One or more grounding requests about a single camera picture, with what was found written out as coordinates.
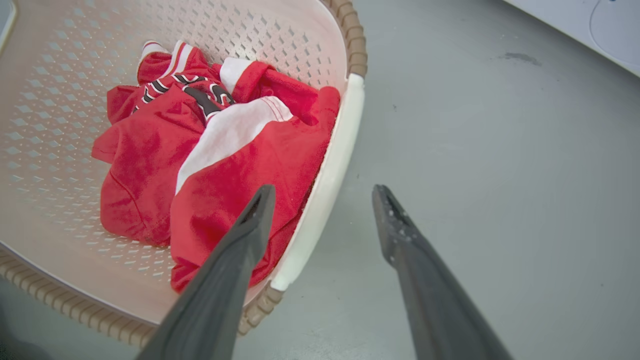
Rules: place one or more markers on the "red and white jersey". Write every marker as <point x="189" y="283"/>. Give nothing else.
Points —
<point x="225" y="165"/>

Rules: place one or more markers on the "beige perforated laundry basket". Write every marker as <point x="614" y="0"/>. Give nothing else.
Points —
<point x="60" y="125"/>

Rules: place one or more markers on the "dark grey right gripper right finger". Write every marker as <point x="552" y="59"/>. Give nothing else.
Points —
<point x="440" y="300"/>

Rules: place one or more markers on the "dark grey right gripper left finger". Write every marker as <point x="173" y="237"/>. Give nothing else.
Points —
<point x="220" y="290"/>

